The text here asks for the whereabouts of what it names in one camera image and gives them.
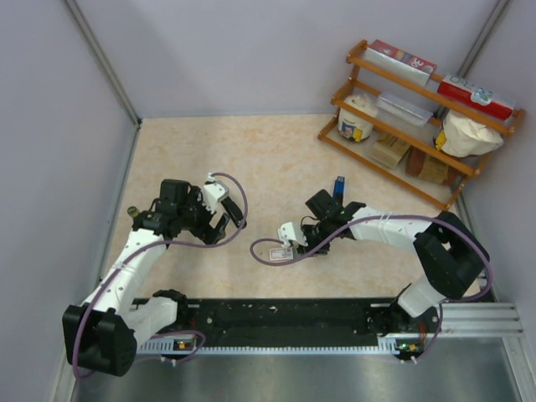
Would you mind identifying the red white foil box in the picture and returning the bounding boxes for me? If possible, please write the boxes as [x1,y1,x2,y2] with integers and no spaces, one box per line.
[363,39,436,86]

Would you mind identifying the grey slotted cable duct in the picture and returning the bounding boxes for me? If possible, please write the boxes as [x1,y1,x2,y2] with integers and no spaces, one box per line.
[137,335,424,358]

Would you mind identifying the white jar yellow label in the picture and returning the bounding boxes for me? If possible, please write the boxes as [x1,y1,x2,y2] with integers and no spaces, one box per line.
[338,93,378,142]

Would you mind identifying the green glass bottle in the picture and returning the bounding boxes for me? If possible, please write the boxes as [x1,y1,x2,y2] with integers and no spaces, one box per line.
[126,205,140,219]

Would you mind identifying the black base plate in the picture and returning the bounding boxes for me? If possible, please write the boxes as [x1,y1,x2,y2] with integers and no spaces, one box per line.
[133,296,424,348]

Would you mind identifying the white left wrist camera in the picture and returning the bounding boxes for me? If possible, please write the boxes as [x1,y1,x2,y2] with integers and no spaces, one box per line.
[201,173,229,214]

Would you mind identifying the aluminium rail frame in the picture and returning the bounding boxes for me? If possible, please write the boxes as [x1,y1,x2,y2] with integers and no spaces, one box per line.
[73,301,524,340]

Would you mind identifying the wooden three-tier rack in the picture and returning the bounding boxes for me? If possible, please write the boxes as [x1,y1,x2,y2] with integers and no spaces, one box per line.
[318,40,526,210]

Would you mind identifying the white paper bag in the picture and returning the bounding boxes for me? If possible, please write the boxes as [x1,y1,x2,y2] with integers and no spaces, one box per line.
[434,111,503,158]

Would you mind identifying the red cling wrap box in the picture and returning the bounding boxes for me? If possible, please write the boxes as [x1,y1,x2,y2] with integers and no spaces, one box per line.
[437,75,517,121]

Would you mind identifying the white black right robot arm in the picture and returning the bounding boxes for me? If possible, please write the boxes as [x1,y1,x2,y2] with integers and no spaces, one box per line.
[281,190,490,332]

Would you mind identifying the blue black stapler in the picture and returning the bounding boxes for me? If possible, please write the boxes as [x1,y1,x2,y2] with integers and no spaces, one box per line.
[332,176,345,203]

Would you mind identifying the brown paper package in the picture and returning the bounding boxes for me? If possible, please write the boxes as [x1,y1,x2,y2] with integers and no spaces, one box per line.
[405,147,460,186]

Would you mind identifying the clear plastic tray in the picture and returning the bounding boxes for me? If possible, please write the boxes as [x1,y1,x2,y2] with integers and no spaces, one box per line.
[376,92,433,127]

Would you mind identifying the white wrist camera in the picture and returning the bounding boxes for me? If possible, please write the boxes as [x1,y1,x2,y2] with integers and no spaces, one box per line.
[277,222,307,248]
[201,173,229,214]

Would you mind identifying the red white staple box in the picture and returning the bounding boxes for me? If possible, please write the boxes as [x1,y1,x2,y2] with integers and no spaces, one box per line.
[269,247,295,262]

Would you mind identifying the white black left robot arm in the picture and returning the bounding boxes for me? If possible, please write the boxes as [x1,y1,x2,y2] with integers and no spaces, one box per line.
[62,173,248,380]

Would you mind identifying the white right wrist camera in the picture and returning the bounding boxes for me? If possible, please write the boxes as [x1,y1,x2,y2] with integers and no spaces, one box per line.
[277,222,307,248]

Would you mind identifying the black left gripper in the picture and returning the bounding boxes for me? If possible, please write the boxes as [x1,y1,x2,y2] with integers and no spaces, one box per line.
[177,186,229,246]

